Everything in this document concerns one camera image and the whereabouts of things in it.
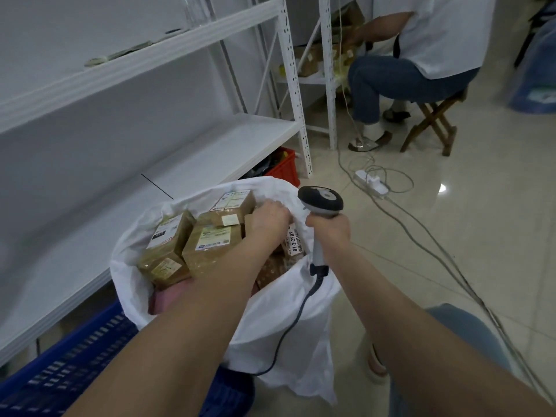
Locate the person's left forearm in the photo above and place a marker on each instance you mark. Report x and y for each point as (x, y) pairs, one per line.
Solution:
(173, 343)

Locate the white metal shelf rack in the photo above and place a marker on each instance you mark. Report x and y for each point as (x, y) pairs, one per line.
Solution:
(329, 82)
(87, 212)

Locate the person's right forearm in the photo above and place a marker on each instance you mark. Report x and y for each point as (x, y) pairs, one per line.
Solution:
(412, 343)

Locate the white power strip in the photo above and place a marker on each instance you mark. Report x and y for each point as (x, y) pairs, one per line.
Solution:
(362, 177)

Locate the small labelled brown parcel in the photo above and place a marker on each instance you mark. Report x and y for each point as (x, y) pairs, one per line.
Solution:
(293, 243)

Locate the blue plastic crate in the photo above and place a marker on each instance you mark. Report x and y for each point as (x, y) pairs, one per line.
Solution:
(65, 364)

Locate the red plastic crate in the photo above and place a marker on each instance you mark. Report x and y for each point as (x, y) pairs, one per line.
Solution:
(286, 169)

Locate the wooden chair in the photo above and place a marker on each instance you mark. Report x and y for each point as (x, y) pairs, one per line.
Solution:
(434, 115)

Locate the pink mailer bag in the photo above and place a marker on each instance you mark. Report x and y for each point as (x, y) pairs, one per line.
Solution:
(167, 299)

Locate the yellow item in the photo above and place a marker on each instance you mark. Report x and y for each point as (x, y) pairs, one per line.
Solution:
(283, 70)

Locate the white power adapter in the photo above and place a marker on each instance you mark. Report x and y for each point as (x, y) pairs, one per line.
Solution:
(374, 182)

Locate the person's right hand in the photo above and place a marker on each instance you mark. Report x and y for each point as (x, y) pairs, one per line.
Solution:
(334, 234)

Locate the white woven sack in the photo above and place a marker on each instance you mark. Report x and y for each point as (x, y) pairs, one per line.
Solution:
(295, 364)

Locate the open cardboard storage box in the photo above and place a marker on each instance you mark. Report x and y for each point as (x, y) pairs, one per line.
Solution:
(347, 12)

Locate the person's sandal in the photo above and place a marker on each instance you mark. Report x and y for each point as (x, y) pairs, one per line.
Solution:
(375, 364)

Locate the brown cardboard storage box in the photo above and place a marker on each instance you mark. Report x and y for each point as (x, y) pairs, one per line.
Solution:
(309, 60)

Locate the kraft box grey printed letters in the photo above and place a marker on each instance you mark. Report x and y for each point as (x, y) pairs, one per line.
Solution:
(243, 210)

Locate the person's left hand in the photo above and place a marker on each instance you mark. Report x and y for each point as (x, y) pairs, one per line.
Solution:
(269, 223)

